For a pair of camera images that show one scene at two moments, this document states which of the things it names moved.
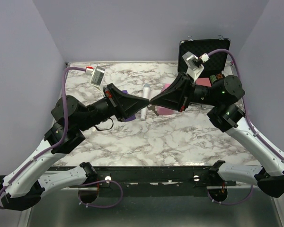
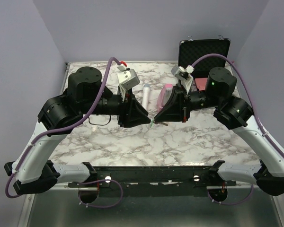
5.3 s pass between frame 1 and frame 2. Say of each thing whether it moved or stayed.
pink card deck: stayed
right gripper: moved
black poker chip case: stayed
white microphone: stayed
